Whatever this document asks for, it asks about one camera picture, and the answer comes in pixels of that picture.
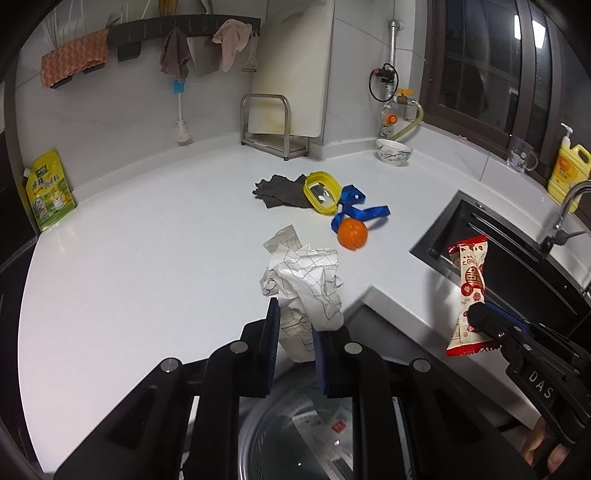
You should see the red patterned snack wrapper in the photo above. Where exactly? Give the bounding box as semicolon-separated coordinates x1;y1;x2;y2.
446;235;495;357

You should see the printed paper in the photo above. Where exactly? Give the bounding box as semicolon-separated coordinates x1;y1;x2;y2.
259;225;344;363

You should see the orange tangerine peel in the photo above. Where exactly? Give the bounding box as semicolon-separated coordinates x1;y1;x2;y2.
337;218;369;251

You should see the dark grey rag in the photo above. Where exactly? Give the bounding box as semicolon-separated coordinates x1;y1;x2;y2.
252;174;312;209

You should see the yellow rimmed container lid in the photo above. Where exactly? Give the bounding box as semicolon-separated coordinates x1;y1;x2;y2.
303;171;342;216

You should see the blue ribbon strap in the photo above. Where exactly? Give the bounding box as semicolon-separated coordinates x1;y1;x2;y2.
329;184;392;233

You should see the grey perforated trash bin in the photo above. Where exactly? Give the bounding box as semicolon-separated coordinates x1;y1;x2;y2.
238;364;353;479

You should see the chrome kitchen faucet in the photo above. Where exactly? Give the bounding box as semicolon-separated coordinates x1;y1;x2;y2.
539;180;591;256

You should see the black sink basin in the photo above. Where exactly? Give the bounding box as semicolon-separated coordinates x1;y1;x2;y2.
411;191;590;335

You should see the clear glass mug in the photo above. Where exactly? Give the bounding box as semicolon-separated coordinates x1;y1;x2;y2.
506;135;539;173

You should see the yellow dish soap bottle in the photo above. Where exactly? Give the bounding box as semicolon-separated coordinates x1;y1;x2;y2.
547;123;590;204

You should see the white patterned ceramic bowl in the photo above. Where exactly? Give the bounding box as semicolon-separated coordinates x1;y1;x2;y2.
376;138;413;167

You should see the metal cutting board rack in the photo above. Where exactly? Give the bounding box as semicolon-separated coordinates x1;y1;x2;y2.
239;93;310;161

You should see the blue white bottle brush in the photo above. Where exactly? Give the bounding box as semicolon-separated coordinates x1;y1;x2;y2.
173;79;190;144

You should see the yellow gas valve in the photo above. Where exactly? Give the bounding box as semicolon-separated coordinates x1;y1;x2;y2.
394;88;413;105

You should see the dark framed window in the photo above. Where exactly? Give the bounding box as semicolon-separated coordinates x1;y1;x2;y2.
421;1;590;178

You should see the yellow green seasoning pouch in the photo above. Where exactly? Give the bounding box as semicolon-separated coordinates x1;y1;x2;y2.
24;148;76;231

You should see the hanging metal peeler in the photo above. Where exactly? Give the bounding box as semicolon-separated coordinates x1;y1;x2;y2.
239;34;259;73

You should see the white cutting board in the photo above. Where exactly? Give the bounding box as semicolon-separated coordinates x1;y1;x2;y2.
252;1;335;138

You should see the dark purple hanging cloth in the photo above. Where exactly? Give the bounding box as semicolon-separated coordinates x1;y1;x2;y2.
160;27;191;80

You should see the pink hanging cloth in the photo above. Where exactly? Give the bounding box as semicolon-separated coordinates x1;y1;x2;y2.
212;19;252;73

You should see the grey gas pipe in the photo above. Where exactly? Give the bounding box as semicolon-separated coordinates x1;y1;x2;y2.
389;19;402;67

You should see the orange wavy dishcloth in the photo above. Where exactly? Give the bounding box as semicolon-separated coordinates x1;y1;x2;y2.
40;28;109;89

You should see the beige gas hose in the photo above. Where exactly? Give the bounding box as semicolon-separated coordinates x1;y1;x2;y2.
389;99;425;142

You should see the black cable loop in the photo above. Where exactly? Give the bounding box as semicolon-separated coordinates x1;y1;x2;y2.
368;62;400;104

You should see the black wall rail rack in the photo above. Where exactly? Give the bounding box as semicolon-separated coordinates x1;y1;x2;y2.
107;14;262;50

